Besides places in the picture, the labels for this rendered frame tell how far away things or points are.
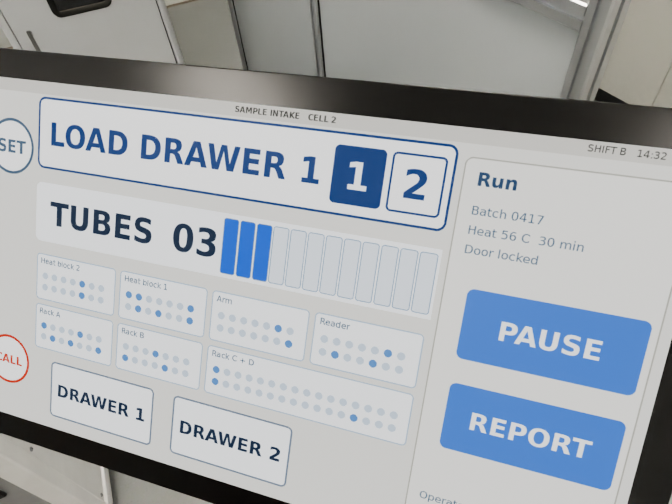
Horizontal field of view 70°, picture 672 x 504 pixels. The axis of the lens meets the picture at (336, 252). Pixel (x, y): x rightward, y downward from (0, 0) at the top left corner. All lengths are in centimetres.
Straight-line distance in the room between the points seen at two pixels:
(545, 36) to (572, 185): 66
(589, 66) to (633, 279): 59
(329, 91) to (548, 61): 67
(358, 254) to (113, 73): 21
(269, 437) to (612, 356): 22
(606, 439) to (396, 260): 16
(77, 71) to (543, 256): 33
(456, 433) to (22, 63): 39
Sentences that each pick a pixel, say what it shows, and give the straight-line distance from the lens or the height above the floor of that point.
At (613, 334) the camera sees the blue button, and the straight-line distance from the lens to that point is 31.
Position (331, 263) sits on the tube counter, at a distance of 31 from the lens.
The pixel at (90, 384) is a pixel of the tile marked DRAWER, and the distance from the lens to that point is 43.
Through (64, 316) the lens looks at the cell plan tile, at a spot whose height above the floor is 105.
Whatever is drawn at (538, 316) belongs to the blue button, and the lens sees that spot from 30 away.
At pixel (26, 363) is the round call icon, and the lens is 47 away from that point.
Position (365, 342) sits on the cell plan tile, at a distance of 31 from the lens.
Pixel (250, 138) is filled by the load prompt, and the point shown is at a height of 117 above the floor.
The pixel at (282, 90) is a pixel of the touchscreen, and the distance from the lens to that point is 32.
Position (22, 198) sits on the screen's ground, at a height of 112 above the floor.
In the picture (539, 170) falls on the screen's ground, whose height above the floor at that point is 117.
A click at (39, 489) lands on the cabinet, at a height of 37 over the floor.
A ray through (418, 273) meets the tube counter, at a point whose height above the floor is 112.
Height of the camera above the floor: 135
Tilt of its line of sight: 48 degrees down
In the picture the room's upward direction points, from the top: 6 degrees counter-clockwise
